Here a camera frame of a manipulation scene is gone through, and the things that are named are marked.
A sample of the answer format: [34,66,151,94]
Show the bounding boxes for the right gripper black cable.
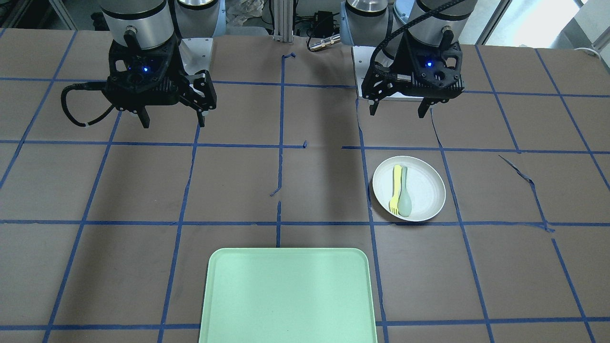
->
[61,83,116,128]

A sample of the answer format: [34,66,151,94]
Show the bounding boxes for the pale green plastic spoon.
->
[398,166,412,217]

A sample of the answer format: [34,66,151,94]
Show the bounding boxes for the light green tray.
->
[198,248,377,343]

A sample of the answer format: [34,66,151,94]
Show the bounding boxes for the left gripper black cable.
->
[373,0,465,72]

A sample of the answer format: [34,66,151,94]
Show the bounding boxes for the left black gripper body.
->
[360,27,466,102]

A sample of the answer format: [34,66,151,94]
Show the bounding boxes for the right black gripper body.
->
[103,32,216,114]

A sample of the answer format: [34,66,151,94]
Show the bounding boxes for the gold metal cylinder tool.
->
[307,33,341,52]

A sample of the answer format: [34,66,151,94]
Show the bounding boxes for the white round plate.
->
[372,156,447,222]

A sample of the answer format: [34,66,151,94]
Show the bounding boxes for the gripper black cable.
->
[61,83,116,128]
[373,0,465,72]

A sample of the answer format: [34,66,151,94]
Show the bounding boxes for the left robot arm grey silver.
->
[340,0,477,118]

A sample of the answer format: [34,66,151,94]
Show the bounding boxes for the yellow plastic fork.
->
[388,165,402,216]

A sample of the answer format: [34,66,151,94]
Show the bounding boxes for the right robot arm grey silver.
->
[99,0,226,128]

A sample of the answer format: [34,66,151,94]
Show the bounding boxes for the aluminium frame post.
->
[270,0,296,45]

